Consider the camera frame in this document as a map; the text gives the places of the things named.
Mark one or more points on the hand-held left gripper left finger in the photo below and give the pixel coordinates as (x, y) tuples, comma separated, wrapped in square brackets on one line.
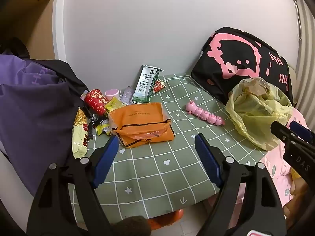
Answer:
[(105, 162)]

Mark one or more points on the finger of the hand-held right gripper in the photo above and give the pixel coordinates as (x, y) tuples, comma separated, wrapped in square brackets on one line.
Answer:
[(283, 132), (299, 129)]

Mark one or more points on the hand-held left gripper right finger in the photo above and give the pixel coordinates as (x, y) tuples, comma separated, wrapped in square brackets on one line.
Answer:
[(208, 162)]

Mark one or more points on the yellow trash bag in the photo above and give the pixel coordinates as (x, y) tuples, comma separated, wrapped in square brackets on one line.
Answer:
[(256, 118)]

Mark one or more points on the small yellow sachet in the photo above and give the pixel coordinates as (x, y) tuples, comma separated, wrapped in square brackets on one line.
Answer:
[(103, 127)]

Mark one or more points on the yellow snack packet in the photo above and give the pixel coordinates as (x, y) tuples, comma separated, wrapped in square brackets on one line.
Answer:
[(78, 132)]

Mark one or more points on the black stick packet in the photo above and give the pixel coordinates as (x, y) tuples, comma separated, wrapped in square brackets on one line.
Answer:
[(93, 121)]

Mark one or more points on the orange plastic bag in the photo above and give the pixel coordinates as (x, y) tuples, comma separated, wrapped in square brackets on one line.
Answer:
[(137, 118)]

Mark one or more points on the yellow green sachet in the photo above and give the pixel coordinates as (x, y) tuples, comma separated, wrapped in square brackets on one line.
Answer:
[(113, 104)]

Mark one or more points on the red paper cup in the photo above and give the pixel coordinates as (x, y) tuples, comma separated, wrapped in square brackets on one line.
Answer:
[(94, 100)]

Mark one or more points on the purple clear wrapper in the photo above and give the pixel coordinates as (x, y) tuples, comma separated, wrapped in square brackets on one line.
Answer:
[(126, 94)]

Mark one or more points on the green white milk carton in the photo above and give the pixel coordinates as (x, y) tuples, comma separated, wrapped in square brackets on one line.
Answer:
[(144, 86)]

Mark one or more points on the red snack packet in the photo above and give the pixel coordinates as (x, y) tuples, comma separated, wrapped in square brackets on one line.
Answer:
[(158, 86)]

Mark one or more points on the person's left forearm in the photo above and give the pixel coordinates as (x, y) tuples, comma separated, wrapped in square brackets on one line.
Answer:
[(133, 226)]

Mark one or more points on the beige cushion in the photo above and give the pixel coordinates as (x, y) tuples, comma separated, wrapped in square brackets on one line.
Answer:
[(292, 83)]

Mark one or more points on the green checked tablecloth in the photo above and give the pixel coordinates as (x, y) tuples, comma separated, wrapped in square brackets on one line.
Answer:
[(152, 167)]

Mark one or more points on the pink caterpillar toy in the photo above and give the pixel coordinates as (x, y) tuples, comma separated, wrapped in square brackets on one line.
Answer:
[(204, 113)]

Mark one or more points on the pink cup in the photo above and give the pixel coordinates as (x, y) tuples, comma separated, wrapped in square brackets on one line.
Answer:
[(112, 94)]

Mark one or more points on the orange plastic stool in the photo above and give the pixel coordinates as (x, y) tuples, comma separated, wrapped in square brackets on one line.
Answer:
[(165, 220)]

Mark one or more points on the striped curtain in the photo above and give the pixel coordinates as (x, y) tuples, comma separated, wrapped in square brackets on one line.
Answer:
[(307, 54)]

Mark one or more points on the purple jacket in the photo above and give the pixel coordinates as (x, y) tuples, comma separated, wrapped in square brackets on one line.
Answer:
[(32, 127)]

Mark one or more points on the black pink-print pillow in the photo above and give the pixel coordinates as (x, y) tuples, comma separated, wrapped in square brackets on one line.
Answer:
[(221, 78)]

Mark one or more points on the black cloth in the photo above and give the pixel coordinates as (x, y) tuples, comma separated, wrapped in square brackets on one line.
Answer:
[(64, 73)]

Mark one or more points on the dark cloth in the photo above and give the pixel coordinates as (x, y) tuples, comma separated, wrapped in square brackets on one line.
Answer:
[(13, 48)]

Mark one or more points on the wooden shelf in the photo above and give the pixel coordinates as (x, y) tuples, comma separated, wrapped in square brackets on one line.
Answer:
[(27, 7)]

